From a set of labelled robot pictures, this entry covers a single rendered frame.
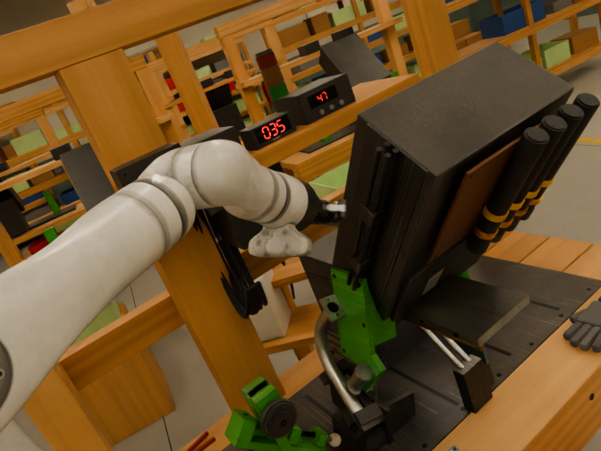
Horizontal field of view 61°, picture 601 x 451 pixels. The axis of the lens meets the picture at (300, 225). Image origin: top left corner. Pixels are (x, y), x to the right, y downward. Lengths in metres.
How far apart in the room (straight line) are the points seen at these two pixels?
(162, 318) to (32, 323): 1.01
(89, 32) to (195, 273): 0.57
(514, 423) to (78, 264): 0.97
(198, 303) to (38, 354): 0.94
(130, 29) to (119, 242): 0.84
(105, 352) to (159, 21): 0.78
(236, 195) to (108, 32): 0.74
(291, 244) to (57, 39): 0.71
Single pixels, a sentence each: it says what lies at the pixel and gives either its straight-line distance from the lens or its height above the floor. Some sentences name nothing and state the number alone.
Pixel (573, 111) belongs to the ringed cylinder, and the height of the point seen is 1.48.
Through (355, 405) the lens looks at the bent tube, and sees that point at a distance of 1.18.
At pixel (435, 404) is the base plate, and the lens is 1.26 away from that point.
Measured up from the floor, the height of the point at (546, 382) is 0.90.
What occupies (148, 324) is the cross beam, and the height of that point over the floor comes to 1.24.
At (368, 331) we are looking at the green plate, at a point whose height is 1.16.
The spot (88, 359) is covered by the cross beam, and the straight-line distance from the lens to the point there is 1.35.
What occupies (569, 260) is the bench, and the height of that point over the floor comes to 0.88.
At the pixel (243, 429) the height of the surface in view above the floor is 1.14.
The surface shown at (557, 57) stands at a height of 0.34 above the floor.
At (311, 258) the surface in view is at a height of 1.24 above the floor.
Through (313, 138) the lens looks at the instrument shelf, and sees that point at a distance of 1.23.
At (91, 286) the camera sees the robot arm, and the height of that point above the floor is 1.65.
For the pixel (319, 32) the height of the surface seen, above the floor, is 1.58.
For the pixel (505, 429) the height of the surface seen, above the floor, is 0.90.
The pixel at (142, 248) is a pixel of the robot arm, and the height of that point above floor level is 1.64.
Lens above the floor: 1.75
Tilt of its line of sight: 20 degrees down
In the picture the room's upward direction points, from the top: 22 degrees counter-clockwise
